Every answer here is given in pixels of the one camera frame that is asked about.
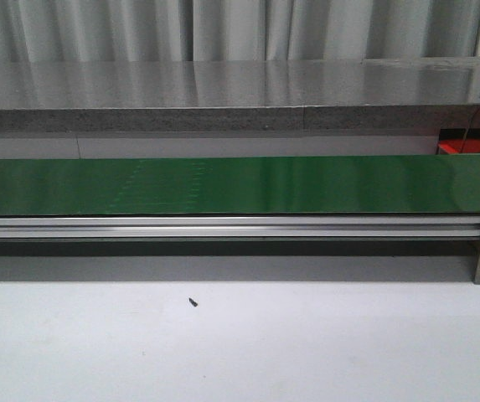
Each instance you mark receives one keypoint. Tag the aluminium conveyor side rail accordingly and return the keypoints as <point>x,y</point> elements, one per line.
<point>384,226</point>

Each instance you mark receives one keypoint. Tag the grey stone counter shelf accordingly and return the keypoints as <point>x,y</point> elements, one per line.
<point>424,93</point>

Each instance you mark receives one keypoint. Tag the green conveyor belt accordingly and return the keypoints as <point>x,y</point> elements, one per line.
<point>404,184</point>

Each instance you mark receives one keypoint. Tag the grey pleated curtain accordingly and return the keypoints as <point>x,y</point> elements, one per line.
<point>40,31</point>

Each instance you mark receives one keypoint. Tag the red plastic tray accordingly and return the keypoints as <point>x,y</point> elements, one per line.
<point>455,141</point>

